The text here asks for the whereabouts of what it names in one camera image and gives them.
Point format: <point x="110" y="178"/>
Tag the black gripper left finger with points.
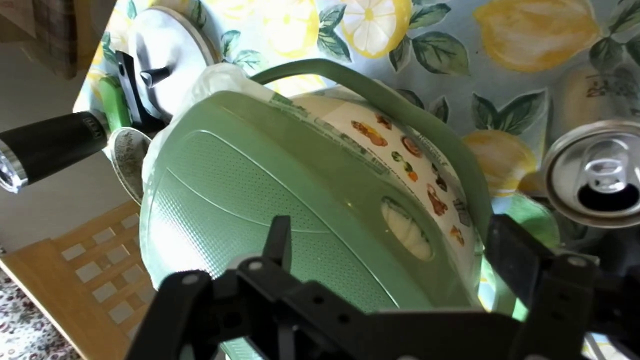
<point x="193" y="314"/>

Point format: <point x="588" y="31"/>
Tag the black pepper grinder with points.
<point x="43" y="149"/>

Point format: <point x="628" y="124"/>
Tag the right wooden chair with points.
<point x="89" y="283"/>

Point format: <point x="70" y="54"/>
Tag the aluminium drink can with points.
<point x="593" y="175"/>

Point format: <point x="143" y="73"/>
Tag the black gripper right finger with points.
<point x="566" y="297"/>

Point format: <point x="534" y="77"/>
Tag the lemon print tablecloth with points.
<point x="480" y="67"/>

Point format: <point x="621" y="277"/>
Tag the green compost bin with lid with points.
<point x="387" y="204"/>

